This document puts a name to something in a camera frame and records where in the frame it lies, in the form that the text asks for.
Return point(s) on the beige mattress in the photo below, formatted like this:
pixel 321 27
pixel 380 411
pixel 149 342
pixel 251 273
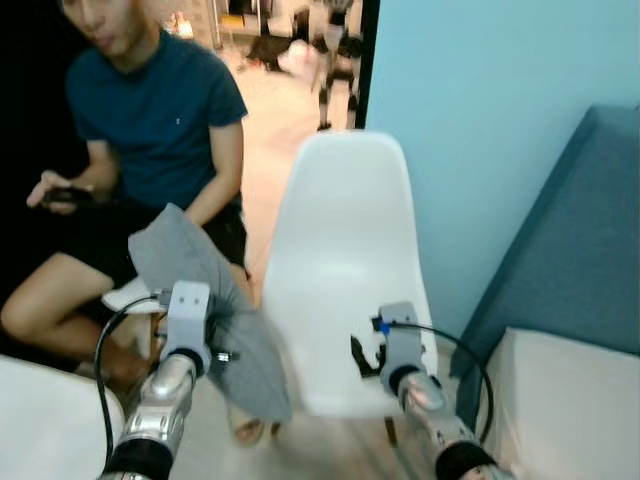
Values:
pixel 570 410

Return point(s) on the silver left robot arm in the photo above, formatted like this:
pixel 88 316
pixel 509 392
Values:
pixel 160 420

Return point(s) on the grey pillow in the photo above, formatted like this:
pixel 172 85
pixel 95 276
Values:
pixel 190 260

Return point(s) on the person's right hand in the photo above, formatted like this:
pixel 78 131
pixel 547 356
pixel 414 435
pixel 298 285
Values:
pixel 50 185

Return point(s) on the dark door frame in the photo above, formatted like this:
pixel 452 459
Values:
pixel 367 60

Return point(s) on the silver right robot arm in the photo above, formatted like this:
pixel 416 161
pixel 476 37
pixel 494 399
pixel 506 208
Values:
pixel 440 415

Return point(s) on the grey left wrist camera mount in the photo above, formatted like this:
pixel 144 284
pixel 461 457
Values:
pixel 188 315

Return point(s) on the person's right forearm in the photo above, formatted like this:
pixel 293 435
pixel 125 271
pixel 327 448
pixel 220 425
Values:
pixel 100 165

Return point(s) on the person's left forearm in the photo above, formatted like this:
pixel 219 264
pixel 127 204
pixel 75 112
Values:
pixel 218 185

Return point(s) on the black bulky object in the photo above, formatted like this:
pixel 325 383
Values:
pixel 270 50

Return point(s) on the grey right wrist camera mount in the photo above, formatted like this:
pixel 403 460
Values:
pixel 402 345

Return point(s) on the white plastic shell chair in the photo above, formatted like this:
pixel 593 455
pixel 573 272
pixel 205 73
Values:
pixel 345 250

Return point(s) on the white rounded furniture piece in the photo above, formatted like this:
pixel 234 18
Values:
pixel 45 420

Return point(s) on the standing humanoid robot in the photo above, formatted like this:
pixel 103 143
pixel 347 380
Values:
pixel 335 50

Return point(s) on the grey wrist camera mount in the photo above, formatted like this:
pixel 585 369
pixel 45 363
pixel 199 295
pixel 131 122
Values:
pixel 188 315
pixel 402 345

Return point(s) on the person in dark blue t-shirt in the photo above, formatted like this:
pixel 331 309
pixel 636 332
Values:
pixel 160 120

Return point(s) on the blue-grey upholstered headboard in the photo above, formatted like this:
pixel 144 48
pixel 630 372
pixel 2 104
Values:
pixel 570 240

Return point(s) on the black phone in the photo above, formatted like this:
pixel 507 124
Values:
pixel 68 196

